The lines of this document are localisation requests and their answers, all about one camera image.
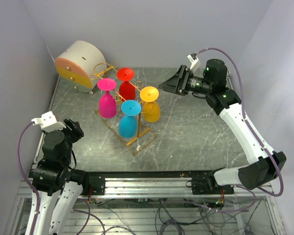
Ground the yellow plastic wine glass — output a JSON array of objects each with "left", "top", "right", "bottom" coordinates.
[{"left": 140, "top": 86, "right": 161, "bottom": 123}]

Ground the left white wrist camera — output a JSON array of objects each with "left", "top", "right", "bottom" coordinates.
[{"left": 31, "top": 111, "right": 66, "bottom": 133}]

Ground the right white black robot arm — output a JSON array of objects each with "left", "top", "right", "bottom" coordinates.
[{"left": 158, "top": 59, "right": 287, "bottom": 194}]

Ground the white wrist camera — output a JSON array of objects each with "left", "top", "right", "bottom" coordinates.
[
  {"left": 187, "top": 52, "right": 201, "bottom": 73},
  {"left": 31, "top": 111, "right": 66, "bottom": 133}
]

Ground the aluminium mounting rail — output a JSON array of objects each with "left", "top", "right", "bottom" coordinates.
[{"left": 19, "top": 177, "right": 275, "bottom": 199}]

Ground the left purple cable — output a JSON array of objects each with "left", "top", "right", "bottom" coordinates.
[{"left": 16, "top": 121, "right": 42, "bottom": 235}]

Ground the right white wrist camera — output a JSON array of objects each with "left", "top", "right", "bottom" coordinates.
[{"left": 187, "top": 52, "right": 201, "bottom": 73}]

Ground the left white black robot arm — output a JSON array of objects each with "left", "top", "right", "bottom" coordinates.
[{"left": 25, "top": 112, "right": 105, "bottom": 235}]

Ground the gold wire glass rack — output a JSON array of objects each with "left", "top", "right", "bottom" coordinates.
[{"left": 95, "top": 63, "right": 156, "bottom": 155}]

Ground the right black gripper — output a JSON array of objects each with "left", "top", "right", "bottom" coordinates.
[{"left": 158, "top": 65, "right": 213, "bottom": 96}]

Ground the pink plastic wine glass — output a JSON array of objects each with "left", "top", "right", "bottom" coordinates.
[{"left": 97, "top": 78, "right": 117, "bottom": 118}]

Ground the red plastic wine glass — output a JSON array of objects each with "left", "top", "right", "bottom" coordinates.
[{"left": 117, "top": 68, "right": 136, "bottom": 102}]

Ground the round white drawer box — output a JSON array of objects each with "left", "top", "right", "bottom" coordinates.
[{"left": 55, "top": 40, "right": 107, "bottom": 93}]

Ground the blue plastic wine glass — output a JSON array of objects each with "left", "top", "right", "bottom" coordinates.
[{"left": 118, "top": 100, "right": 141, "bottom": 138}]

